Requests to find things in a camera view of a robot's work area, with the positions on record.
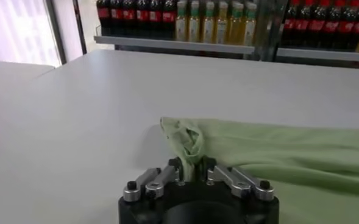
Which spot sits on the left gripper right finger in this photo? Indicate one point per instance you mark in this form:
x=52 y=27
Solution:
x=240 y=184

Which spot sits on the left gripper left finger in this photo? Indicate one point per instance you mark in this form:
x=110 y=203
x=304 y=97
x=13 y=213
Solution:
x=154 y=185

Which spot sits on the light green polo shirt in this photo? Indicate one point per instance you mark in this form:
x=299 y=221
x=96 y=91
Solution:
x=289 y=152

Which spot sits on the black window frame post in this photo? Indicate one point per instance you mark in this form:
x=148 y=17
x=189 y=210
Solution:
x=79 y=27

